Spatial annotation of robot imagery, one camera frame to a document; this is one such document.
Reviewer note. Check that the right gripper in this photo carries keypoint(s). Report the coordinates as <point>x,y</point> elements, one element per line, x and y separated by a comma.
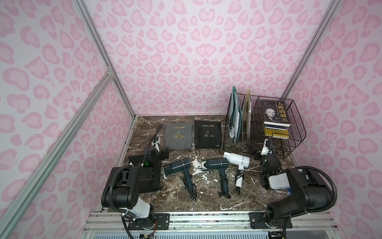
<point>267,155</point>

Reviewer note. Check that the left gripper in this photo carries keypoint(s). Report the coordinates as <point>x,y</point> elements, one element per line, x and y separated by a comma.
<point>161,152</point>

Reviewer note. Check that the black pouch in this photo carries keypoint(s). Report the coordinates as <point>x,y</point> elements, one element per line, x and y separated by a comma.
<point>149,172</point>
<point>208,134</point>

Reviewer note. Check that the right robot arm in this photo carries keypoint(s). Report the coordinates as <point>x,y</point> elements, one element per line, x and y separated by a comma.
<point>312,190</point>

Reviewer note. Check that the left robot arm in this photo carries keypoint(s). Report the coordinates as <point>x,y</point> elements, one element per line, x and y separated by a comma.
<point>121,193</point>

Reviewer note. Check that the white hair dryer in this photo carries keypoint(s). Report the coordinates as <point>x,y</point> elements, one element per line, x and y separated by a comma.
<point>242,162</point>

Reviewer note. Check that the grey hair dryer pouch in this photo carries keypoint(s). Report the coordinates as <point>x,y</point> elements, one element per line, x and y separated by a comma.
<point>178,136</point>

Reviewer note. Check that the yellow striped book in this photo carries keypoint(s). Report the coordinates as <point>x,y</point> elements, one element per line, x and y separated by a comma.
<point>275,131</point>

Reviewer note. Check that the black portrait book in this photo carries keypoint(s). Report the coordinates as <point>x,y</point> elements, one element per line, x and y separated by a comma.
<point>275,113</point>

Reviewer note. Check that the black wire basket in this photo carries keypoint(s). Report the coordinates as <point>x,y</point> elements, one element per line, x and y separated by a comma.
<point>285,139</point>

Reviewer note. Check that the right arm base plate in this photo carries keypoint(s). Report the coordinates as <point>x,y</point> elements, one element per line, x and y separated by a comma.
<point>262,219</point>

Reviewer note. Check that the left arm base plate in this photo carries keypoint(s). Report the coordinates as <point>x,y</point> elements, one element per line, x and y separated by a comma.
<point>158,221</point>

